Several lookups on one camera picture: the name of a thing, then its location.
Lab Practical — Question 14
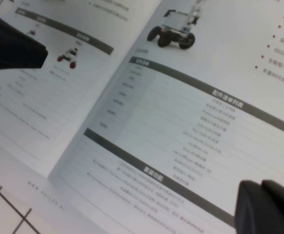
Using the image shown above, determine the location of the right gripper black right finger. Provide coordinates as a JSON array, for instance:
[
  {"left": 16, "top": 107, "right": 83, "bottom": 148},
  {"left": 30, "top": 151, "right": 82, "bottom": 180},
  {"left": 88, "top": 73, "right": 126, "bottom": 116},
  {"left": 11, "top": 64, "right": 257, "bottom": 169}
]
[{"left": 233, "top": 179, "right": 284, "bottom": 234}]

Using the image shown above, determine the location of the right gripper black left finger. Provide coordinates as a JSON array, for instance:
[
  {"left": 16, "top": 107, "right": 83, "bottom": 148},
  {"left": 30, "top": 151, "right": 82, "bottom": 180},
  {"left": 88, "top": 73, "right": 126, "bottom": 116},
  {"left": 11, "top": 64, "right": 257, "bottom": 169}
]
[{"left": 0, "top": 7, "right": 49, "bottom": 73}]

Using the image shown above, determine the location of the white product catalog book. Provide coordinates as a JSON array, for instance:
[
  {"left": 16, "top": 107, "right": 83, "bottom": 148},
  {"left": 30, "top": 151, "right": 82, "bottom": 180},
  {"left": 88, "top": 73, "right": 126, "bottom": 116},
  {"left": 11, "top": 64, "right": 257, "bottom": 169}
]
[{"left": 0, "top": 0, "right": 284, "bottom": 234}]

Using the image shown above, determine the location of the white closed booklet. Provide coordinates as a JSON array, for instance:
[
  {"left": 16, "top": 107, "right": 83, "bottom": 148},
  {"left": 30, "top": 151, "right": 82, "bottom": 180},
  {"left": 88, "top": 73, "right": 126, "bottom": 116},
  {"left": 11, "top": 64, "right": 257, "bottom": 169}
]
[{"left": 0, "top": 140, "right": 142, "bottom": 234}]

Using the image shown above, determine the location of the white black-grid checkered tablecloth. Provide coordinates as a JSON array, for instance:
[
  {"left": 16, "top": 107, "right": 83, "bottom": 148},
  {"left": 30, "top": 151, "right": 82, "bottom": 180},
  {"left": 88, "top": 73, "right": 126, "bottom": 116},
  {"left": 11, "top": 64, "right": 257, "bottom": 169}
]
[{"left": 0, "top": 0, "right": 67, "bottom": 234}]

